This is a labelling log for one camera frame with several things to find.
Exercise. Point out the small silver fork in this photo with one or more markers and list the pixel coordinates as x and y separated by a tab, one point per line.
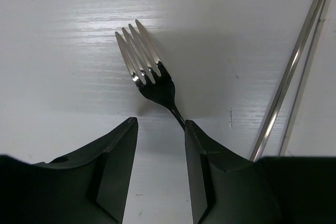
146	68

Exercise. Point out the silver chopstick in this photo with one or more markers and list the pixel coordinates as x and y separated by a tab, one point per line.
285	81
300	79

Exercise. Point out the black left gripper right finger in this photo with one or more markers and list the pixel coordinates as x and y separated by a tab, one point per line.
203	154

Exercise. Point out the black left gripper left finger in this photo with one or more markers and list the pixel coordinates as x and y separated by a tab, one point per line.
90	184

